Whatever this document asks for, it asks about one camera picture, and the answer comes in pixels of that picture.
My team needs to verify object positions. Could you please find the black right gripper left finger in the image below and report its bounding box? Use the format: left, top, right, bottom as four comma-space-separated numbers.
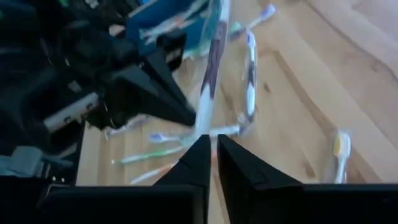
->
37, 134, 212, 224

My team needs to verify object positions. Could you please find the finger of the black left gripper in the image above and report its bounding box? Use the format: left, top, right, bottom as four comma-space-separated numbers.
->
141, 29, 188, 104
103, 64, 197, 129

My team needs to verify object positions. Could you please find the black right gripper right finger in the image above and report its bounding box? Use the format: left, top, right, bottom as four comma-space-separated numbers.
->
216, 134, 398, 224

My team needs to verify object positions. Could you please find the blue plastic bin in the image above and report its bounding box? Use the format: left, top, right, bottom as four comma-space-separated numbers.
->
126, 0, 226, 60

